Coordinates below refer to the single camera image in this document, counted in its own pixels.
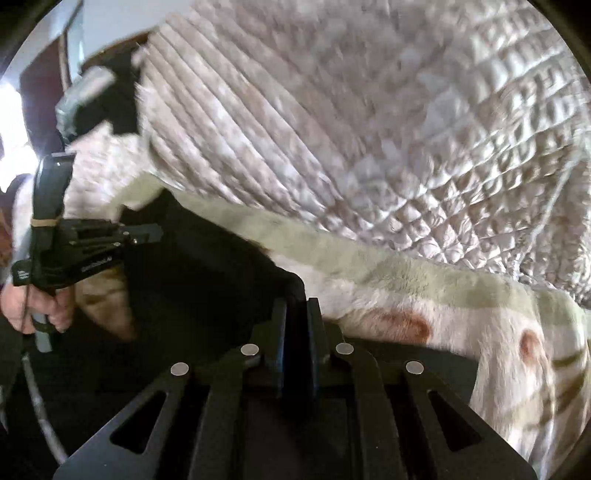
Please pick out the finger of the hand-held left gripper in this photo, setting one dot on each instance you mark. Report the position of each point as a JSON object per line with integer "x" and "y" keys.
{"x": 115, "y": 233}

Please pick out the person's left hand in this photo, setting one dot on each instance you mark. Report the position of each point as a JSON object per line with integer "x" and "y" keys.
{"x": 62, "y": 309}

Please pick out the quilted floral bedspread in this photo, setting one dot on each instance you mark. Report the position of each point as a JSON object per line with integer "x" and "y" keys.
{"x": 323, "y": 115}

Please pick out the black pants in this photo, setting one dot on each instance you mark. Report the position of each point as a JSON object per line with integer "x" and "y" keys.
{"x": 194, "y": 286}

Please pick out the clear plastic bag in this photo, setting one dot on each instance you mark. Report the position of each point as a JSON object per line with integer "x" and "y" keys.
{"x": 81, "y": 94}

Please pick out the dark wooden furniture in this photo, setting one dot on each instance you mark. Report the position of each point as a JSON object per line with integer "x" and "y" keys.
{"x": 44, "y": 87}

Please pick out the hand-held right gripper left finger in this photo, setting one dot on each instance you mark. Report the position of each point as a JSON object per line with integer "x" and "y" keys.
{"x": 280, "y": 337}

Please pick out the floral fleece blanket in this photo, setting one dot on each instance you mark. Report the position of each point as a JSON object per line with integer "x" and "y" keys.
{"x": 461, "y": 295}

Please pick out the quilted floral pillow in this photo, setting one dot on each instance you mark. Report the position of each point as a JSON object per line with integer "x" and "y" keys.
{"x": 99, "y": 157}

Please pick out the dark cloth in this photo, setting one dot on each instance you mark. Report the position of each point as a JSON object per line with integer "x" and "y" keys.
{"x": 111, "y": 99}

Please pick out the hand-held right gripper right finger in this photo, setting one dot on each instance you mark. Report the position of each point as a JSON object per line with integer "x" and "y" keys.
{"x": 314, "y": 337}

